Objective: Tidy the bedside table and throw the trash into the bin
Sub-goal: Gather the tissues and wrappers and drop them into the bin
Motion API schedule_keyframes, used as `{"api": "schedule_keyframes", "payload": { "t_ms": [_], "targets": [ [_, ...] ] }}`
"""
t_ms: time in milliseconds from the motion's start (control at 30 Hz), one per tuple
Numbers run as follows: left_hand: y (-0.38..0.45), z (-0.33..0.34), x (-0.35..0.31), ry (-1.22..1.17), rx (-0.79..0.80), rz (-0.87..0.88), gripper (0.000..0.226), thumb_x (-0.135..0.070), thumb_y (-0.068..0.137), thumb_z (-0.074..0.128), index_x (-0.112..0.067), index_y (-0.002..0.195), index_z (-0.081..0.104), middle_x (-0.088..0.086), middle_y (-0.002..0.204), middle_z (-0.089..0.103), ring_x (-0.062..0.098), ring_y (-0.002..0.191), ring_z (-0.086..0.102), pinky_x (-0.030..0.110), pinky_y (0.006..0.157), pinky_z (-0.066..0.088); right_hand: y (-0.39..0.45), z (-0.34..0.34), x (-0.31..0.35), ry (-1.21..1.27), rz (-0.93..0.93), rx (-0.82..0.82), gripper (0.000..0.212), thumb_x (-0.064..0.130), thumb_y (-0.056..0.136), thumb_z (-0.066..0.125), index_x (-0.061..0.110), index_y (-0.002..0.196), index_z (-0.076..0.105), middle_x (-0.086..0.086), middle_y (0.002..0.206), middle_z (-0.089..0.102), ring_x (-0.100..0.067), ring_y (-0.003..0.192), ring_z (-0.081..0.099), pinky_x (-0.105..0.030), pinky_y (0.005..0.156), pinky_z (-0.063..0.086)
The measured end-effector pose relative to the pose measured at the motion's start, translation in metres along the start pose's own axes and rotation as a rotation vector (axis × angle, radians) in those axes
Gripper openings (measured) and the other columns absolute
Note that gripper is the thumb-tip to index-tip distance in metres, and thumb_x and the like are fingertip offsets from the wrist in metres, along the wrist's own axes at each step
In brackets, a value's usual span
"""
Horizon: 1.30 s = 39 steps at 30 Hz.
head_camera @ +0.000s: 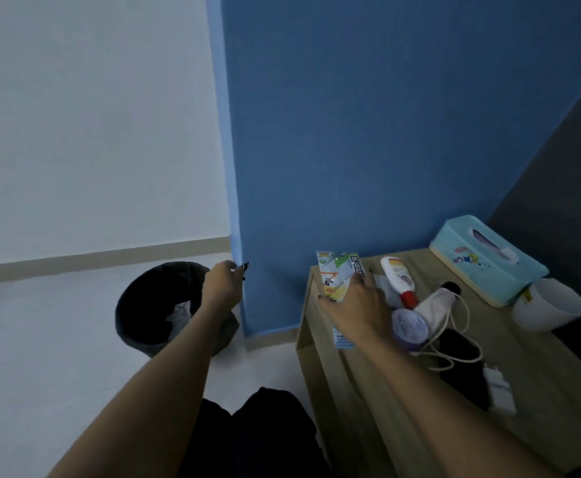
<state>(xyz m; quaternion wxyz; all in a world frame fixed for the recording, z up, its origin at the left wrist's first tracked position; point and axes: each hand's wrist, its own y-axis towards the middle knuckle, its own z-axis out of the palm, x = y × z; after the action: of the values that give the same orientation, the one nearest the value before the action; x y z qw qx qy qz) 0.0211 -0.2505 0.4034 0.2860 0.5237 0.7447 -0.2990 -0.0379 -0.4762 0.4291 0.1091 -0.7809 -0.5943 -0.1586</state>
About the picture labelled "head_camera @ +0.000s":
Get person's right hand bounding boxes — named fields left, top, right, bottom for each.
left=318, top=271, right=396, bottom=344

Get person's left hand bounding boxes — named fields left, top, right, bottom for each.
left=200, top=260, right=250, bottom=314

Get white wet wipes pack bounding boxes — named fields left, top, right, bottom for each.
left=372, top=273, right=403, bottom=309

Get colourful snack packet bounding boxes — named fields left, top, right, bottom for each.
left=316, top=251, right=366, bottom=350

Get purple round jar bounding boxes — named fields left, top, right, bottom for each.
left=391, top=308, right=431, bottom=352

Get white bottle red cap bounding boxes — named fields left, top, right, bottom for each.
left=379, top=256, right=419, bottom=310

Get white tissue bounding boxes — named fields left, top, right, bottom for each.
left=165, top=301, right=191, bottom=339

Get white tube black cap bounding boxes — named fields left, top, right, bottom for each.
left=412, top=281, right=462, bottom=339

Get white charging cable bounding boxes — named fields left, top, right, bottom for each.
left=412, top=293, right=484, bottom=372

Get black smartphone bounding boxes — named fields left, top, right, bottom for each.
left=437, top=328, right=490, bottom=412

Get teal tissue box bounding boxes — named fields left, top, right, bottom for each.
left=429, top=214, right=550, bottom=308

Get white charger plug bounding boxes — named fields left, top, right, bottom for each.
left=483, top=364, right=518, bottom=416

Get large white plastic cup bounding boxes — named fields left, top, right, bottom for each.
left=512, top=277, right=581, bottom=333

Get person's left forearm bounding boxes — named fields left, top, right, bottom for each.
left=46, top=303, right=231, bottom=478

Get person's right forearm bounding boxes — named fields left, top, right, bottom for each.
left=365, top=333, right=560, bottom=478

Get black trash bin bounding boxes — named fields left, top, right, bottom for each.
left=114, top=261, right=241, bottom=358

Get person's black trousers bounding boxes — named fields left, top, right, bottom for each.
left=178, top=388, right=331, bottom=478

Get wooden nightstand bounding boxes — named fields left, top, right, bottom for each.
left=295, top=248, right=581, bottom=478

